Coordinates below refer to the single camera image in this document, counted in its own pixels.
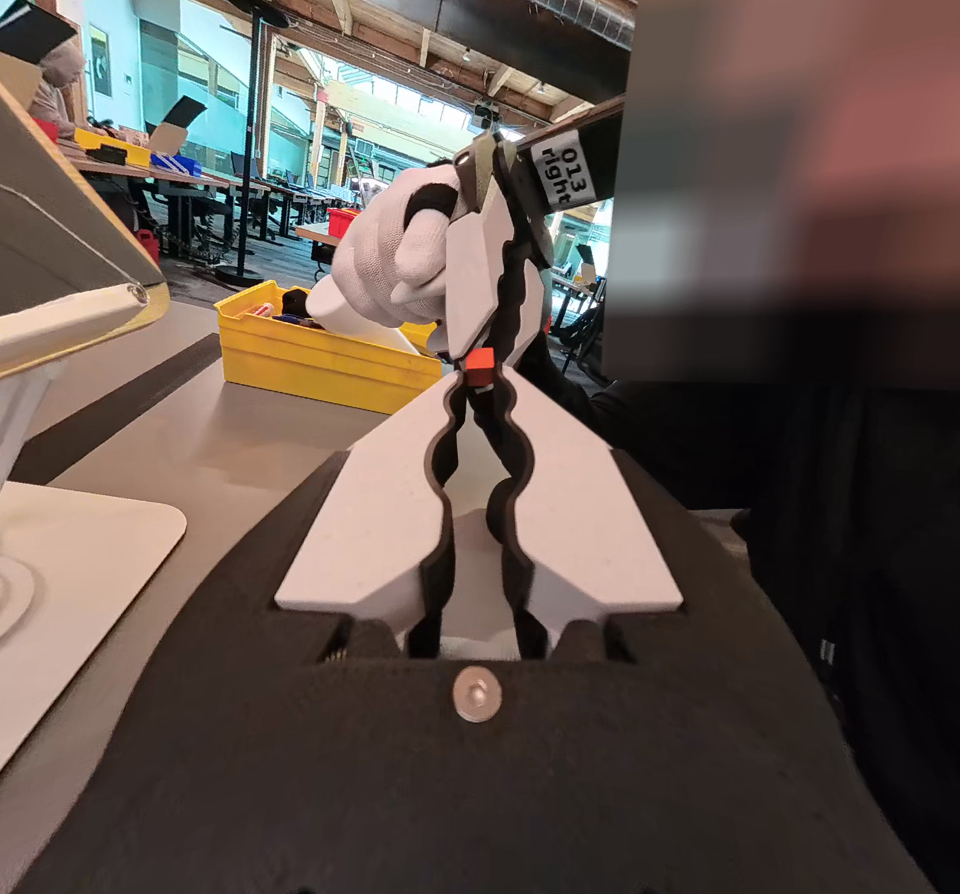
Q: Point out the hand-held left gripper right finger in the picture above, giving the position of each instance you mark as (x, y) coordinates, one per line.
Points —
(592, 527)

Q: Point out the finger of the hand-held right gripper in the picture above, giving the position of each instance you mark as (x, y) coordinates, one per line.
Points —
(472, 279)
(531, 309)

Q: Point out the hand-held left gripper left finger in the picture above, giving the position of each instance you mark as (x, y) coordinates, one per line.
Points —
(360, 527)

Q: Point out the small red cube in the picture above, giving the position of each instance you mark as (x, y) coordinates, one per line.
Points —
(480, 363)

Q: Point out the yellow plastic bin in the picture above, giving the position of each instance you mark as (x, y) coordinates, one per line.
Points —
(315, 362)

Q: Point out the person's right hand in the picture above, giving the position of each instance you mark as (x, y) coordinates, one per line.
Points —
(375, 257)

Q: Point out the red plastic bin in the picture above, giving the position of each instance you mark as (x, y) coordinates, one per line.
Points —
(343, 223)

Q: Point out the blue box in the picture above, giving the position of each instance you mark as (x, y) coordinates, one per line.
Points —
(176, 163)

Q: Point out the yellow box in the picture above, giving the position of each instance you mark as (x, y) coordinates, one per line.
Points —
(112, 147)

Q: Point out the dark-faced wooden stand board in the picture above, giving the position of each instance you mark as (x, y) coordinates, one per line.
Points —
(45, 189)

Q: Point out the black spiral ceiling duct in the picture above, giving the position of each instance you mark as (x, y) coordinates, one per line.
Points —
(540, 2)

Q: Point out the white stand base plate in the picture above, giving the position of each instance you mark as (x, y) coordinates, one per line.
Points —
(82, 557)

